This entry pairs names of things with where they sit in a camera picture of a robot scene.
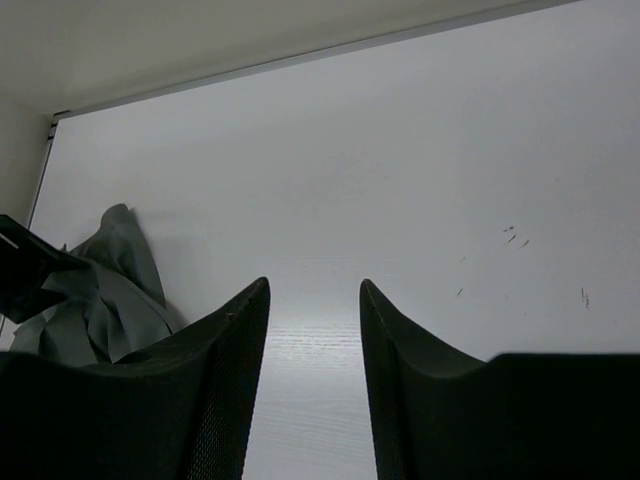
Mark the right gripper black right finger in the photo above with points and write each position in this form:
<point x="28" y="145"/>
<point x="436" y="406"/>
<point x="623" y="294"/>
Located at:
<point x="439" y="413"/>

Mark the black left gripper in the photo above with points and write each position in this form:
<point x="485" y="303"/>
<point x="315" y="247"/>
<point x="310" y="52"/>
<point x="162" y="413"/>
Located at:
<point x="26" y="264"/>

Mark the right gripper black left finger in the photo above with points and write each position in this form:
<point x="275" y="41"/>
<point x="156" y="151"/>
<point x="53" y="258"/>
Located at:
<point x="179" y="409"/>

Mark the grey pleated skirt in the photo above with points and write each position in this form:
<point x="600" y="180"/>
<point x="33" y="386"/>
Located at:
<point x="113" y="306"/>

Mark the aluminium table edge rail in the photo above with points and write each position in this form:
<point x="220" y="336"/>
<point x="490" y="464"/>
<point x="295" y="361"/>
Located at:
<point x="57" y="117"/>

